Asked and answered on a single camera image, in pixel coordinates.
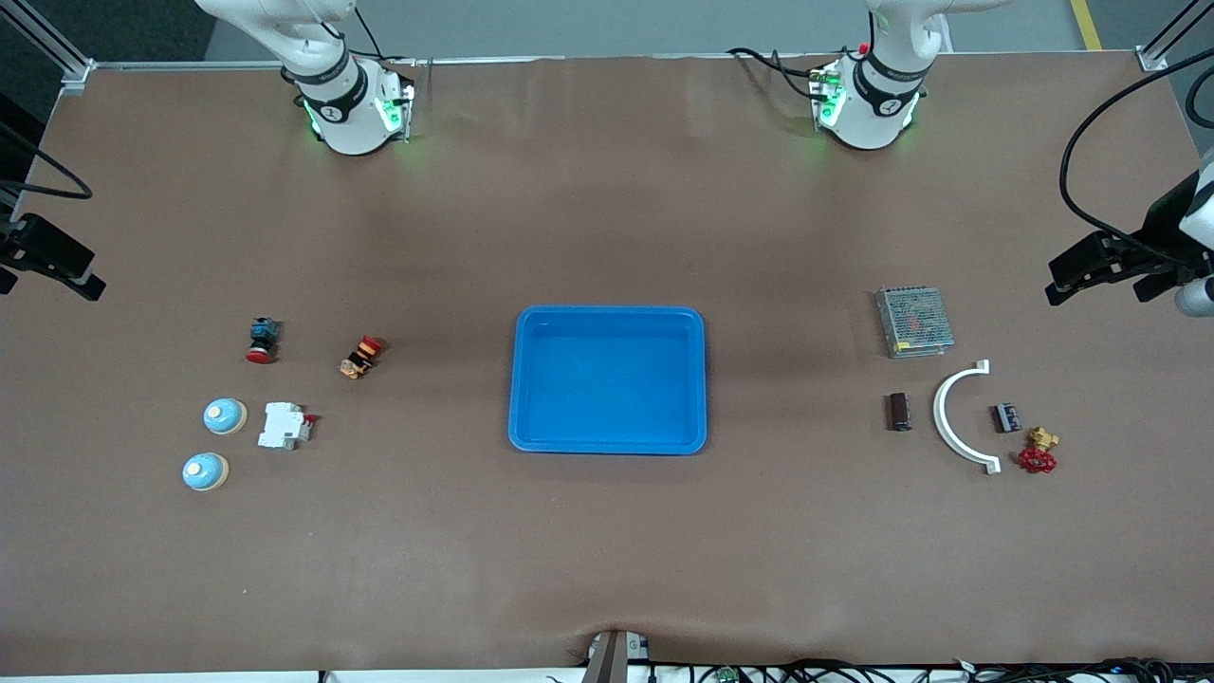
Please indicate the white curved plastic bracket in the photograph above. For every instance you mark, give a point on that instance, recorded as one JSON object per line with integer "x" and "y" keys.
{"x": 941, "y": 413}

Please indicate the metal mesh power supply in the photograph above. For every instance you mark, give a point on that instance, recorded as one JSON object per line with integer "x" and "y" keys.
{"x": 915, "y": 323}

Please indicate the brass valve red handwheel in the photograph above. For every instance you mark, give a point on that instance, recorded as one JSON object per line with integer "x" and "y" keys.
{"x": 1043, "y": 438}

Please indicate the red orange pushbutton switch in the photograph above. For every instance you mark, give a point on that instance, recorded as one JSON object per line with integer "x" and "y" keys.
{"x": 358, "y": 360}

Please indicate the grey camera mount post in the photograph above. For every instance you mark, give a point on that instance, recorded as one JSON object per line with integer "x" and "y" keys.
{"x": 612, "y": 659}

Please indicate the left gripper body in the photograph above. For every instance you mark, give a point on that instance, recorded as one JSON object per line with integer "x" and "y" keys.
{"x": 1163, "y": 225}

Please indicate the red button blue body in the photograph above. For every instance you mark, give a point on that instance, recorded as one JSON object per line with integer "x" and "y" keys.
{"x": 263, "y": 334}

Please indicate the blue plastic tray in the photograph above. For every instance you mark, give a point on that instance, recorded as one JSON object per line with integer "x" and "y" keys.
{"x": 607, "y": 398}

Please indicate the white circuit breaker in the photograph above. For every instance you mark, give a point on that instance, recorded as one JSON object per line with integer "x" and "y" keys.
{"x": 280, "y": 427}

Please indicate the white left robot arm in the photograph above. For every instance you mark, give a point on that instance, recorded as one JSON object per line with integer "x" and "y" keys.
{"x": 877, "y": 104}

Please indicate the large dark electrolytic capacitor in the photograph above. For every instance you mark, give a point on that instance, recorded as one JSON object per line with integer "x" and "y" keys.
{"x": 899, "y": 412}

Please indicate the blue service bell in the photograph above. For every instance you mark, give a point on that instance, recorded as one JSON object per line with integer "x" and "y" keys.
{"x": 205, "y": 471}
{"x": 225, "y": 415}

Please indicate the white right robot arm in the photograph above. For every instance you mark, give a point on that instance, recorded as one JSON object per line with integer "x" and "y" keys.
{"x": 346, "y": 114}

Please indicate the aluminium frame corner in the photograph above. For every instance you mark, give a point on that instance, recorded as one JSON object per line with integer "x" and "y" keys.
{"x": 1150, "y": 60}
{"x": 78, "y": 74}

